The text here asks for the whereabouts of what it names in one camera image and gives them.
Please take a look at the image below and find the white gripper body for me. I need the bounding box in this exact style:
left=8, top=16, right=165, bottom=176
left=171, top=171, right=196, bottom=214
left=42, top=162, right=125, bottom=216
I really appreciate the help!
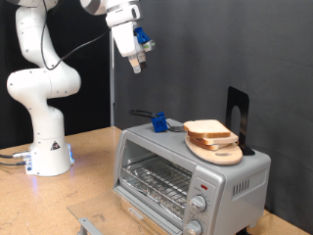
left=106, top=3, right=145, bottom=59

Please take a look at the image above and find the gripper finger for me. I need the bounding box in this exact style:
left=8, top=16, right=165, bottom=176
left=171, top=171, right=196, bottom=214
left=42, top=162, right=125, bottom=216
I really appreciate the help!
left=137, top=52, right=148, bottom=70
left=127, top=54, right=142, bottom=74

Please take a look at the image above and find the metal spatula with blue block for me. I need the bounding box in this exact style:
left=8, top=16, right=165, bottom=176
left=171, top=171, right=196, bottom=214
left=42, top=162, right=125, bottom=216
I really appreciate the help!
left=129, top=109, right=188, bottom=133

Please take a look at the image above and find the glass oven door with handle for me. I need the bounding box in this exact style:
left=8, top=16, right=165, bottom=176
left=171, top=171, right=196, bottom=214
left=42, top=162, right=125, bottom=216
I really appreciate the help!
left=67, top=185, right=185, bottom=235

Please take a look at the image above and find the silver oven knob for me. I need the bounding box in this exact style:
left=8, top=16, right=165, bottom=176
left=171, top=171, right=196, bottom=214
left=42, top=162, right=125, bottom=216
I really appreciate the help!
left=184, top=218, right=203, bottom=235
left=189, top=194, right=208, bottom=213

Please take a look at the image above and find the silver toaster oven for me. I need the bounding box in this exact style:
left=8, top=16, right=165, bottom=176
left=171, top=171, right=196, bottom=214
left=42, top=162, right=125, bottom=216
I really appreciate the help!
left=112, top=117, right=272, bottom=235

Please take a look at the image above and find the vertical metal pole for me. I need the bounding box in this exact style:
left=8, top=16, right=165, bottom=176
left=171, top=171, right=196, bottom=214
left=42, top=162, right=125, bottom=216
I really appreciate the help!
left=110, top=30, right=116, bottom=127

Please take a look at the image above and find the black backdrop curtain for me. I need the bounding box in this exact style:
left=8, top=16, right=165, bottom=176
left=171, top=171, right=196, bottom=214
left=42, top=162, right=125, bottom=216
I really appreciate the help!
left=0, top=0, right=112, bottom=150

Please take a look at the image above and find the dark grey backdrop panel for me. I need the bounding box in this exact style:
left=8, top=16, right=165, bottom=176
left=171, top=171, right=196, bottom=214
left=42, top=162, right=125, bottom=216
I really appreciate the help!
left=115, top=0, right=313, bottom=234

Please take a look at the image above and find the black metal bookend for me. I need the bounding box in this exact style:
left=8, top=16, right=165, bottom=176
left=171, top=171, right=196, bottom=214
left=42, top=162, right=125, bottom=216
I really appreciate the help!
left=225, top=85, right=256, bottom=157

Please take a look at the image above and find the round wooden cutting board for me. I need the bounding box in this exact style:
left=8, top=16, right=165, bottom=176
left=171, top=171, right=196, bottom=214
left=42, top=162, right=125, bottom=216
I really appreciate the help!
left=184, top=134, right=244, bottom=165

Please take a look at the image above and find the aluminium foil liner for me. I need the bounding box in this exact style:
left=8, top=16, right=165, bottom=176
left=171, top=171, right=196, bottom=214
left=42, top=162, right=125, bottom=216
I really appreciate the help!
left=125, top=177, right=185, bottom=220

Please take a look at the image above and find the wrist camera with green sticker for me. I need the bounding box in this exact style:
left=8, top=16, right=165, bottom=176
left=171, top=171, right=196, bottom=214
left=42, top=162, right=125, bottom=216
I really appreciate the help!
left=141, top=38, right=157, bottom=53

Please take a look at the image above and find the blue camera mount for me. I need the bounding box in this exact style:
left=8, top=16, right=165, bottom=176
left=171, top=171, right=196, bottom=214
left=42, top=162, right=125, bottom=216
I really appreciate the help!
left=134, top=26, right=152, bottom=45

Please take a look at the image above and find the wire oven rack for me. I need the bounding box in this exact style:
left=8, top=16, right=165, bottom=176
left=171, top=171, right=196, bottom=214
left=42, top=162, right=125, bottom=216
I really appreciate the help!
left=120, top=155, right=194, bottom=220

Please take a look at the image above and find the black cable with silver connector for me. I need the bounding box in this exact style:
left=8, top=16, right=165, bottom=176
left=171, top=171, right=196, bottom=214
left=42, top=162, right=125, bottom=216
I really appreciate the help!
left=0, top=150, right=32, bottom=160

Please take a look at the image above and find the black base cable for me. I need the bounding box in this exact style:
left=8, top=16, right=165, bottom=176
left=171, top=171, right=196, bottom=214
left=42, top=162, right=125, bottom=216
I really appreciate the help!
left=0, top=160, right=28, bottom=167

